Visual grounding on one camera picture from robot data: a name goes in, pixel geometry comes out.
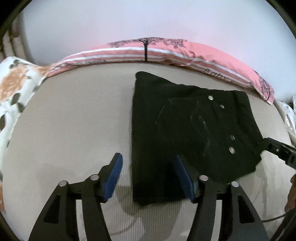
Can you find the right hand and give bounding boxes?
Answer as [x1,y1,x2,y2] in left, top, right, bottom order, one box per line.
[285,175,296,213]

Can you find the clear plastic bag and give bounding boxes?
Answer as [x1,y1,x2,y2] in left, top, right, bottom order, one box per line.
[277,94,296,147]

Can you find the pink striped tree-print pillow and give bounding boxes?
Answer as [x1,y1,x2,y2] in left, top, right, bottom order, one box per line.
[48,37,275,105]

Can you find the black pants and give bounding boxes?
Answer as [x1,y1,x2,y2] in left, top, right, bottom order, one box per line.
[132,71,262,206]

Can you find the beige textured bed sheet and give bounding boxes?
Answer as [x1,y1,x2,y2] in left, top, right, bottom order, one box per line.
[0,62,296,241]

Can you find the black cable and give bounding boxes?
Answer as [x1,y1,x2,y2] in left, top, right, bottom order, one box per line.
[261,211,290,223]

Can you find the white floral pillow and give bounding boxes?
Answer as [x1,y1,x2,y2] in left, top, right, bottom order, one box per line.
[1,57,51,163]

